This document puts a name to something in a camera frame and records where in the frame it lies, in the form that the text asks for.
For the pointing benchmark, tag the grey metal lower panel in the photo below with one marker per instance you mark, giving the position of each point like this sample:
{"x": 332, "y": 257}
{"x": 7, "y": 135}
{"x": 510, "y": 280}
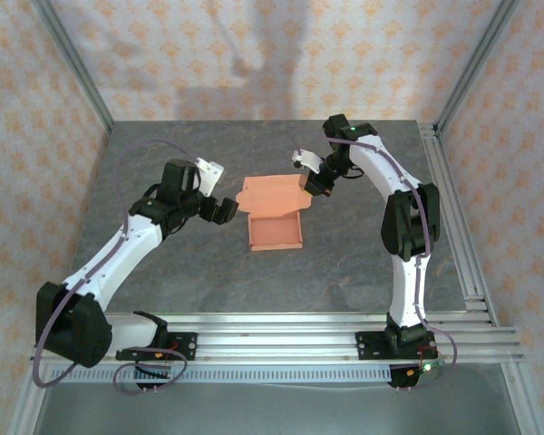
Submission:
{"x": 276, "y": 412}

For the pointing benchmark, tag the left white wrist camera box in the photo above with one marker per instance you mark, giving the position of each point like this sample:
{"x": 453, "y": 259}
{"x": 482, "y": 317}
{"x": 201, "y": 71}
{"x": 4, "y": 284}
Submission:
{"x": 208, "y": 174}

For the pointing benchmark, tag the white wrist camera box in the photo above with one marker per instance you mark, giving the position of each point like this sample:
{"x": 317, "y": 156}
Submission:
{"x": 307, "y": 159}
{"x": 208, "y": 174}

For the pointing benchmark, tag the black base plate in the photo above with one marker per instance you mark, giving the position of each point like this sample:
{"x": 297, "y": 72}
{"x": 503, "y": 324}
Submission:
{"x": 367, "y": 346}
{"x": 186, "y": 346}

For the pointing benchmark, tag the orange paper box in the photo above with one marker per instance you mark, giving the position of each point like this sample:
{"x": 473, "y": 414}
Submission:
{"x": 276, "y": 231}

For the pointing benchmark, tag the aluminium side rail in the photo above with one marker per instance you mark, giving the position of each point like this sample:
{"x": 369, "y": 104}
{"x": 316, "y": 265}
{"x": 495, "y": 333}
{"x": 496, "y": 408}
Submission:
{"x": 444, "y": 190}

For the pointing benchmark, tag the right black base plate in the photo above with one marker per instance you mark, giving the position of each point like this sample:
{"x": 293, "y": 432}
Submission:
{"x": 367, "y": 346}

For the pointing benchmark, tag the aluminium frame post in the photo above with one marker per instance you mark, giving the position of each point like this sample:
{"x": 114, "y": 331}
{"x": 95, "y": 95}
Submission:
{"x": 72, "y": 63}
{"x": 476, "y": 63}

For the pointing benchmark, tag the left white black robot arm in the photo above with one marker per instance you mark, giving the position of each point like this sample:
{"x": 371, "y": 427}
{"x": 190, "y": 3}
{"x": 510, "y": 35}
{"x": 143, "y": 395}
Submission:
{"x": 118, "y": 254}

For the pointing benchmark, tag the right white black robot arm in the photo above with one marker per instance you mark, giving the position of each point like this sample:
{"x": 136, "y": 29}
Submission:
{"x": 408, "y": 217}

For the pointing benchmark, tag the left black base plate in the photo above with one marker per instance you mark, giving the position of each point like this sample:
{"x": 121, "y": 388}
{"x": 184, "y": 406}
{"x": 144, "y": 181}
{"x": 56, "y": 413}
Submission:
{"x": 186, "y": 346}

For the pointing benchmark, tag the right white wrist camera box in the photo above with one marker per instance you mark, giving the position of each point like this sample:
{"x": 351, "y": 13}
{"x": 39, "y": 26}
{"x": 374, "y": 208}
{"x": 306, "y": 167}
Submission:
{"x": 307, "y": 159}

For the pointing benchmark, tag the aluminium frame leg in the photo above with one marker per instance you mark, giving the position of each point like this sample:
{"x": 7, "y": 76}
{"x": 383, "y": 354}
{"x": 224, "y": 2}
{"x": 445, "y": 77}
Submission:
{"x": 27, "y": 399}
{"x": 523, "y": 399}

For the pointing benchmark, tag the aluminium mounting rail frame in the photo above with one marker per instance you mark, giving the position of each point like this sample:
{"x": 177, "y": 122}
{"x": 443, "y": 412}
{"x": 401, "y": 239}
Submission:
{"x": 276, "y": 344}

